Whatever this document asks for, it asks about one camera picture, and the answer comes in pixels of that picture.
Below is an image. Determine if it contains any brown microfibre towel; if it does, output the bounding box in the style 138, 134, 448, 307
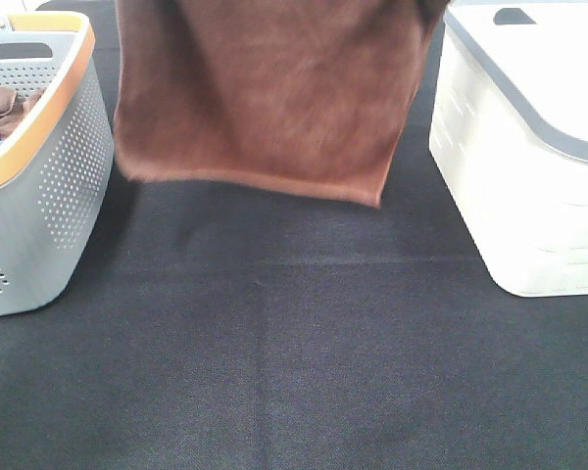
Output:
114, 1, 446, 207

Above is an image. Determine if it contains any brown towel in basket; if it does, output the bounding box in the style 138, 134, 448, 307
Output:
0, 87, 45, 141

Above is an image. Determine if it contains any black table cloth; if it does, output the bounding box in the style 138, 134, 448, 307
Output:
0, 0, 588, 470

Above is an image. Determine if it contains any white storage bin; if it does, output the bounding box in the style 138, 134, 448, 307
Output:
429, 1, 588, 297

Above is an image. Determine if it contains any grey perforated laundry basket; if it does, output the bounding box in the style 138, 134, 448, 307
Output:
0, 12, 114, 316

